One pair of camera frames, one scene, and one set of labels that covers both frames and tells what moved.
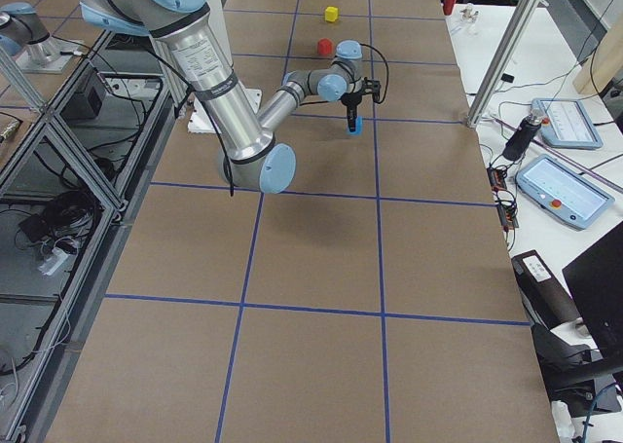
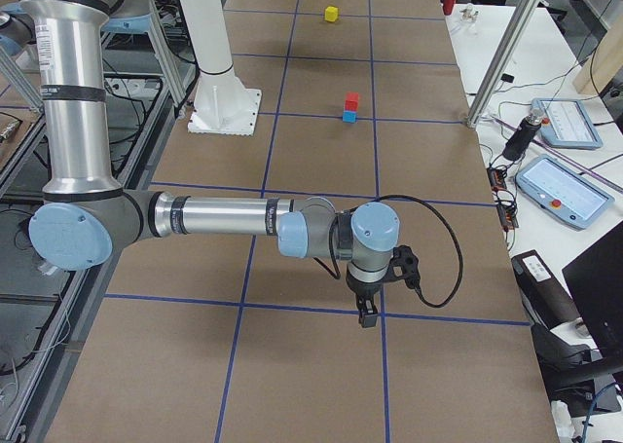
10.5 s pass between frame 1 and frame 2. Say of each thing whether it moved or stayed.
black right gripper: moved
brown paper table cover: stayed
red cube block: moved
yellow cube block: stayed
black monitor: stayed
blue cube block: moved
